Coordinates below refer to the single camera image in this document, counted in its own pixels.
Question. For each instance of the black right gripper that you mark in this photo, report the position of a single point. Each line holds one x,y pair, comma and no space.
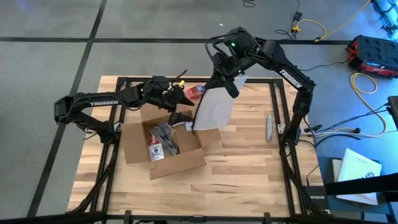
231,65

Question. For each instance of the red black tool case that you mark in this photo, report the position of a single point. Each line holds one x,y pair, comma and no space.
373,53

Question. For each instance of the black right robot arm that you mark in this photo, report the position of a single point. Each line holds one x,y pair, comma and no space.
292,77

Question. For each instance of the light blue metal stand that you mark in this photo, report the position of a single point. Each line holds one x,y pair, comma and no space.
385,9

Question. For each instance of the black device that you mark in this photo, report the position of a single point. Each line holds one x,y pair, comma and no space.
393,112

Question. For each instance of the clear bubble wrap bag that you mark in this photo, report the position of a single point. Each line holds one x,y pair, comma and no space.
214,109

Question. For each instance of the black network switch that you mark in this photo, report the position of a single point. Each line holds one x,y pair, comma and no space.
317,197

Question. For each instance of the black clamp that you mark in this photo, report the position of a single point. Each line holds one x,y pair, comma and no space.
314,128

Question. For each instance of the small red blue package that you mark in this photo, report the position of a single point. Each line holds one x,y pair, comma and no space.
194,91

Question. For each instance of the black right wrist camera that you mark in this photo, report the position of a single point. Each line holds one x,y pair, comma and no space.
232,88

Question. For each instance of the black items clear bag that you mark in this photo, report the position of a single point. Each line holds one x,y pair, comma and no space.
166,138

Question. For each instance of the small red packet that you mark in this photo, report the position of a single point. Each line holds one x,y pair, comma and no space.
153,139

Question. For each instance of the crumpled clear tape piece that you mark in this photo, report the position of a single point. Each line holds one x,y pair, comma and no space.
188,126

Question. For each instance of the black power adapter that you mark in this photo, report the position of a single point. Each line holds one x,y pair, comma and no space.
298,16

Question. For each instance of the white booklet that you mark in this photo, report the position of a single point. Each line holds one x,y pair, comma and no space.
357,168

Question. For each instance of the box opener tool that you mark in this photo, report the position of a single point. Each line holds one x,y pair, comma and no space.
269,127

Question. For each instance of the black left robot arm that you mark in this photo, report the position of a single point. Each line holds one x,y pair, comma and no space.
102,102

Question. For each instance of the taped brown cardboard box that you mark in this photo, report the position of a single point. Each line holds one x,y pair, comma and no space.
180,165

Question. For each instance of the white packet blue emblem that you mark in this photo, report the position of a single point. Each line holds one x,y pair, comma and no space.
157,152

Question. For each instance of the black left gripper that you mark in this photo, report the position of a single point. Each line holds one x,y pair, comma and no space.
164,93

